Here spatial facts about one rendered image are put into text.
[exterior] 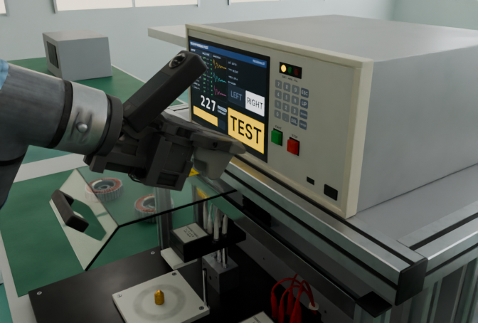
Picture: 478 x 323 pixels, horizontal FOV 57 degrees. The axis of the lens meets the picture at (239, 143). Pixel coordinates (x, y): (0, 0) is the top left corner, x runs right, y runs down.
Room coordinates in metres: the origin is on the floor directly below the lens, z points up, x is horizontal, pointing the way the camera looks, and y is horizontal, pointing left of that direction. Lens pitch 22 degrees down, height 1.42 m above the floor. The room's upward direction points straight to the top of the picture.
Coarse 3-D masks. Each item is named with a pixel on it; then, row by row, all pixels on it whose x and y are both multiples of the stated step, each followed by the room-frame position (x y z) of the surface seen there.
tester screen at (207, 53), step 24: (192, 48) 0.83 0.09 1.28; (216, 48) 0.76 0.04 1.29; (216, 72) 0.76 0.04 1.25; (240, 72) 0.69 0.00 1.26; (264, 72) 0.64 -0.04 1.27; (192, 96) 0.84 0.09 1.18; (216, 96) 0.76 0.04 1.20; (264, 96) 0.64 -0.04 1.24; (264, 120) 0.64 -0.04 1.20; (264, 144) 0.64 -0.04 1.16
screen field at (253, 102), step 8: (232, 88) 0.71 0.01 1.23; (240, 88) 0.69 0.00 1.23; (232, 96) 0.71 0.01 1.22; (240, 96) 0.69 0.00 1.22; (248, 96) 0.67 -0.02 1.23; (256, 96) 0.66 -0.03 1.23; (240, 104) 0.69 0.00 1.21; (248, 104) 0.67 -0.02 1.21; (256, 104) 0.66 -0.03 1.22; (256, 112) 0.65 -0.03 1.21
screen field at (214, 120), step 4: (196, 108) 0.82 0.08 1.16; (196, 112) 0.82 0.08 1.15; (200, 112) 0.81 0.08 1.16; (204, 112) 0.80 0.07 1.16; (200, 116) 0.81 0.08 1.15; (204, 116) 0.80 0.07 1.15; (208, 116) 0.78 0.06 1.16; (212, 116) 0.77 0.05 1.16; (208, 120) 0.78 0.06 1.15; (212, 120) 0.77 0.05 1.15; (216, 120) 0.76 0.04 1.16; (220, 120) 0.75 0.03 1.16; (216, 124) 0.76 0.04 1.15; (220, 124) 0.75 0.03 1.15; (224, 124) 0.74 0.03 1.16; (224, 128) 0.74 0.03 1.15
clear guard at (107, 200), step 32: (192, 160) 0.79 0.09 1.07; (64, 192) 0.71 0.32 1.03; (96, 192) 0.65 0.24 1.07; (128, 192) 0.65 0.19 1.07; (160, 192) 0.65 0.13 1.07; (192, 192) 0.65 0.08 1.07; (224, 192) 0.65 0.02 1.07; (64, 224) 0.64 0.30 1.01; (96, 224) 0.58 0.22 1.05; (128, 224) 0.56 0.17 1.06; (96, 256) 0.53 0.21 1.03
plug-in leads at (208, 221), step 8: (208, 216) 0.78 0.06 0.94; (216, 216) 0.77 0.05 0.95; (224, 216) 0.78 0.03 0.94; (208, 224) 0.77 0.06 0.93; (216, 224) 0.76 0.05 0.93; (224, 224) 0.78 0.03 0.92; (232, 224) 0.82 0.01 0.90; (208, 232) 0.78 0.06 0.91; (216, 232) 0.76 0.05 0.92; (224, 232) 0.78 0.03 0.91; (216, 240) 0.76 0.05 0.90
